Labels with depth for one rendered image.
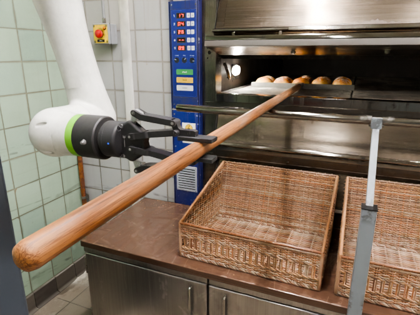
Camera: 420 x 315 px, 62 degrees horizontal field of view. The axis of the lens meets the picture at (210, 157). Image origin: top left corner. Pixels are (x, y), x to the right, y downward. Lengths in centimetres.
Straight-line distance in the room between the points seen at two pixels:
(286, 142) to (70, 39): 107
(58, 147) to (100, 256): 92
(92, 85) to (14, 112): 110
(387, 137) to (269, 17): 71
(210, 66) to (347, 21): 62
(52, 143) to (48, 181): 135
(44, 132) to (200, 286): 88
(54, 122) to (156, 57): 112
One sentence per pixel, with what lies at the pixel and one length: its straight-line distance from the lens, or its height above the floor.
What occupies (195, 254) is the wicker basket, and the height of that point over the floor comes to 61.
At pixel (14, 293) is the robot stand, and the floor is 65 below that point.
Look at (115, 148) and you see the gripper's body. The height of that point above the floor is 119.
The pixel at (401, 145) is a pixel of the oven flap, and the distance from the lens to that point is 164.
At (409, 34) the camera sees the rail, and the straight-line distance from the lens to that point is 145.
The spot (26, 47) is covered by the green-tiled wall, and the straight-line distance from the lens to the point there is 202.
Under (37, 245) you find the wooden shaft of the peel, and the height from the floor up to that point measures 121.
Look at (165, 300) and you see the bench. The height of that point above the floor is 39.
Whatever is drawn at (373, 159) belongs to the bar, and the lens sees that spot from 117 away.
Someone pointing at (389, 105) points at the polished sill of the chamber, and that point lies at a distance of 160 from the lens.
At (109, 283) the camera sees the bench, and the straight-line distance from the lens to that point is 170.
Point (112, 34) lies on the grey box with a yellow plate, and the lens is 194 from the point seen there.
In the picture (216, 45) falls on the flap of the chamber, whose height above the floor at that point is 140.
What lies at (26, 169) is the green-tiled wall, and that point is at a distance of 204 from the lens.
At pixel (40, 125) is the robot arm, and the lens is 82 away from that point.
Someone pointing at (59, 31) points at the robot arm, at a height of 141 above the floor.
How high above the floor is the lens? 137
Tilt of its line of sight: 17 degrees down
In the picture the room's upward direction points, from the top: straight up
